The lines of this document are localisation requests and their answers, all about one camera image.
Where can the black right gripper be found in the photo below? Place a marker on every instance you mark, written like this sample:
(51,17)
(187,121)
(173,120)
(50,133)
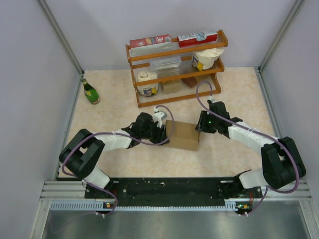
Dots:
(202,126)

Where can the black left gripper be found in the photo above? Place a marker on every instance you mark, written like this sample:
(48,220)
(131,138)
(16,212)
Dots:
(161,135)

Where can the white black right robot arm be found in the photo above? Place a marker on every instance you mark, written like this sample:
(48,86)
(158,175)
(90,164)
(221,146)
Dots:
(281,161)

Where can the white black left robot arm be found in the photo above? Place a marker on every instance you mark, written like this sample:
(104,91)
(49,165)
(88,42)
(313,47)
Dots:
(82,153)

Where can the red white toothpaste box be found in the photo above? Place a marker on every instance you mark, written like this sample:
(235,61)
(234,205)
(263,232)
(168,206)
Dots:
(195,38)

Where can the red foil wrap box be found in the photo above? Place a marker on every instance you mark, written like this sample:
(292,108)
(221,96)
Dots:
(155,41)

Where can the red brown brick block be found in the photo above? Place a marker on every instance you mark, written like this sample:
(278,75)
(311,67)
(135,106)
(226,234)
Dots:
(190,81)

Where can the orange wooden shelf rack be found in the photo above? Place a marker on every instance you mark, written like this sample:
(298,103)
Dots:
(142,62)

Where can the white bag upper shelf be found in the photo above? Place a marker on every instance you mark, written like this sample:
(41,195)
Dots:
(204,59)

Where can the green glass bottle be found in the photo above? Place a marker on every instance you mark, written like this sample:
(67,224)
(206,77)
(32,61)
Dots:
(90,92)

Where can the clear plastic container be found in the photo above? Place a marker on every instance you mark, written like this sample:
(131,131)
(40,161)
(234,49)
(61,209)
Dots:
(165,63)

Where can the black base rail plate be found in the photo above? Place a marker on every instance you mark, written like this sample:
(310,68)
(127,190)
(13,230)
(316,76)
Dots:
(173,192)

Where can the aluminium frame rail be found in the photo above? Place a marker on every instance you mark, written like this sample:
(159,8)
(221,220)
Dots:
(68,195)

